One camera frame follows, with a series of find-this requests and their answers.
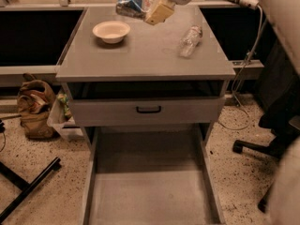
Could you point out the grey drawer cabinet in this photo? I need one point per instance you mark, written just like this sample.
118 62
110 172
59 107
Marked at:
145 65

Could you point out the grey upper drawer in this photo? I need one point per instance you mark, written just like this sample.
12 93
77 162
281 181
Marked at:
122 112

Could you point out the grey open middle drawer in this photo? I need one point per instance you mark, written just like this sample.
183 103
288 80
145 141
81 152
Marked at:
149 176

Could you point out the clear plastic water bottle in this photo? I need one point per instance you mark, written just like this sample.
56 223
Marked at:
190 40

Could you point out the white paper bowl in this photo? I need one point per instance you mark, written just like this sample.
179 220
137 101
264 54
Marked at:
111 32

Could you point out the green snack packet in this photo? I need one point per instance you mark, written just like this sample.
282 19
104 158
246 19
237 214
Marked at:
63 99

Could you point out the black office chair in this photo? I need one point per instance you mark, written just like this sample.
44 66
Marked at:
278 92

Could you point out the clear plastic bin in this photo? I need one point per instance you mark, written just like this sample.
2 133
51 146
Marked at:
66 128

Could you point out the brown paper bag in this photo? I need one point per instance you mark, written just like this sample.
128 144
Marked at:
35 101

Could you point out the black stand legs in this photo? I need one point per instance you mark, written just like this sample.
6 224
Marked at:
25 187

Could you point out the black drawer handle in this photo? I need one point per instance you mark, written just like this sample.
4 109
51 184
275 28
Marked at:
147 110

